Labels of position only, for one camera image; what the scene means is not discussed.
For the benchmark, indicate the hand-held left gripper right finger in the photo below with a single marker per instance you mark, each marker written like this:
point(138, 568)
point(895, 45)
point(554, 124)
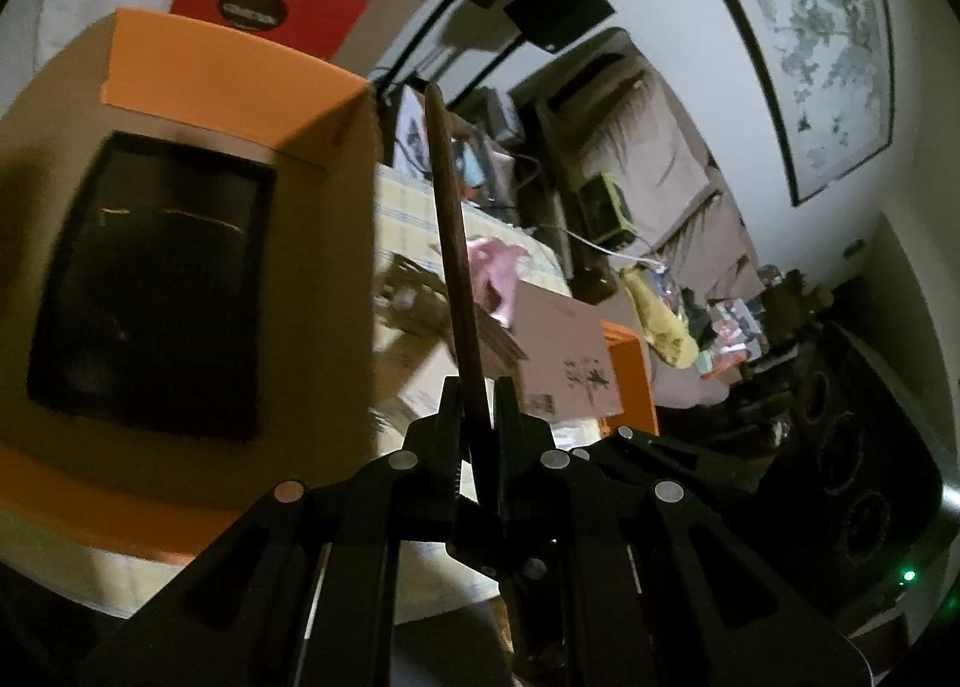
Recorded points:
point(505, 421)

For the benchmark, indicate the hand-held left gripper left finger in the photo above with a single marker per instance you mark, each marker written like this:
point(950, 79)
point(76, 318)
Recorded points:
point(450, 421)

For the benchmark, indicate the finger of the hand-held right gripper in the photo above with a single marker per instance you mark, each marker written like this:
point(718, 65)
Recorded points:
point(675, 458)

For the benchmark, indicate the pink ribbon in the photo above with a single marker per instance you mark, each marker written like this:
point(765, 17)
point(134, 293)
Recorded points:
point(495, 263)

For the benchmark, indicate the brown wooden stick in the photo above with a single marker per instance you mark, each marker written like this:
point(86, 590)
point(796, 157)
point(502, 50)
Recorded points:
point(454, 244)

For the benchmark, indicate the orange cardboard box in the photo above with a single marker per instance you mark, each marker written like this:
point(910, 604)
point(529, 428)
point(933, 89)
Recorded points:
point(225, 57)

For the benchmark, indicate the orange plastic crate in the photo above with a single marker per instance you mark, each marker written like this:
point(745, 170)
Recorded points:
point(630, 372)

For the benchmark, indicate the small cardboard box with label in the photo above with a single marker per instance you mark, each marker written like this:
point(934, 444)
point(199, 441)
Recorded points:
point(562, 334)

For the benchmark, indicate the green box device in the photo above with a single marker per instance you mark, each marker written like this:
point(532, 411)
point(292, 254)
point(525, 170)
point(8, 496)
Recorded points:
point(604, 211)

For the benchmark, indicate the white printed box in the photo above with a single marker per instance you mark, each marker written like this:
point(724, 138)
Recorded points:
point(412, 132)

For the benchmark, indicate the wooden sofa with beige cushions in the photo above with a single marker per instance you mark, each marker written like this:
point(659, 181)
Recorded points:
point(660, 147)

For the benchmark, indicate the black flat case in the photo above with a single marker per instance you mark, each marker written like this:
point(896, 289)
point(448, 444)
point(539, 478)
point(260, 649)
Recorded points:
point(150, 282)

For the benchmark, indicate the framed ink painting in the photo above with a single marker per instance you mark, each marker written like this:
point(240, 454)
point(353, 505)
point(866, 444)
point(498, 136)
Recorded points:
point(817, 42)

